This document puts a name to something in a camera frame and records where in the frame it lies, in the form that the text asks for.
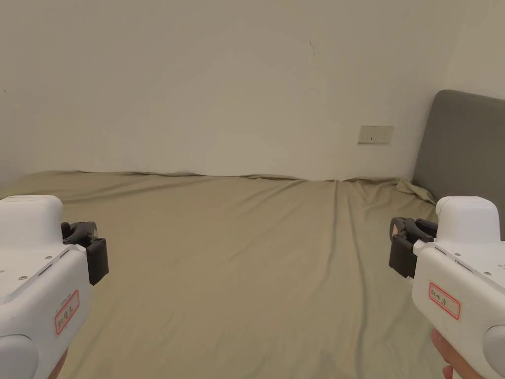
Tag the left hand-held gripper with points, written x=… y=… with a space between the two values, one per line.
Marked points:
x=35 y=276

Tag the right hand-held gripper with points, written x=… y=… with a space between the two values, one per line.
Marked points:
x=461 y=276

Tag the person's left hand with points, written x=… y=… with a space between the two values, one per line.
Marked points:
x=59 y=365

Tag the person's right hand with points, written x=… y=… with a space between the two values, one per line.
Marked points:
x=453 y=359

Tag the grey padded headboard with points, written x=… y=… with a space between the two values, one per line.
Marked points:
x=461 y=150

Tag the bed with beige sheet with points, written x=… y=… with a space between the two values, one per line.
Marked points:
x=236 y=256

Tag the white wall socket plate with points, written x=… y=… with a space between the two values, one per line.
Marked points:
x=375 y=134

